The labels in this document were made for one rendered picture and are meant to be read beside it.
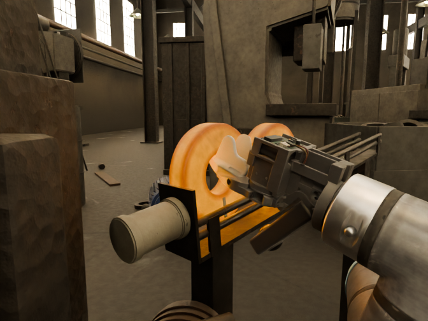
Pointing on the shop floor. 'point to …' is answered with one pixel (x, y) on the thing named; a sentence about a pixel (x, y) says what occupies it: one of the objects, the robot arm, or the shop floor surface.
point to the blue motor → (156, 191)
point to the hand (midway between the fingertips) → (213, 160)
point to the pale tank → (346, 14)
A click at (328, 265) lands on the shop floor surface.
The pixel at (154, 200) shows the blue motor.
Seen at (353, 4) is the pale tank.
